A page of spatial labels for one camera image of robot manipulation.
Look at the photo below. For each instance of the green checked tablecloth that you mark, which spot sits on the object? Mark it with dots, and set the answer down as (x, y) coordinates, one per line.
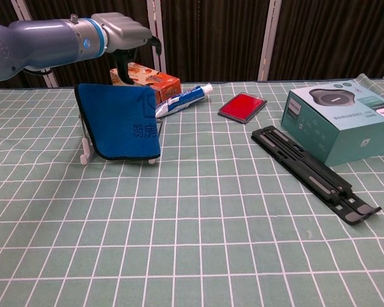
(243, 240)

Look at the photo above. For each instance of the white screen frame post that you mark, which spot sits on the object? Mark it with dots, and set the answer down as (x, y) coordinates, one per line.
(52, 80)
(161, 64)
(268, 41)

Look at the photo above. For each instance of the blue and white toothpaste tube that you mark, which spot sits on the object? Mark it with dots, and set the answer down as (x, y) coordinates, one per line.
(185, 97)

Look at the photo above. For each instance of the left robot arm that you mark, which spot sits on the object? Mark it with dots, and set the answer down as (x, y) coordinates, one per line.
(35, 44)

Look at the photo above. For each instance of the teal product box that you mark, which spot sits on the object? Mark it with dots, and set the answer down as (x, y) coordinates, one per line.
(339, 128)

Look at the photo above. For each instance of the red ink pad case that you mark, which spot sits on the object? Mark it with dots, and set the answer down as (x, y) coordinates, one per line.
(241, 106)

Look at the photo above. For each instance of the black folding laptop stand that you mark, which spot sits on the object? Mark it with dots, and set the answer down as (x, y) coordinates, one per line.
(307, 169)

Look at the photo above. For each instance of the orange snack box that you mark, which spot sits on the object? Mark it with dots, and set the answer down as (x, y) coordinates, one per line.
(160, 83)

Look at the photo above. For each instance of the blue towel with black trim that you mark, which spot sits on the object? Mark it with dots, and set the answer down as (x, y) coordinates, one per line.
(115, 121)

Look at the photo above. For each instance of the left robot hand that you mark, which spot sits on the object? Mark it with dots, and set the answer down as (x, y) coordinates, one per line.
(124, 32)

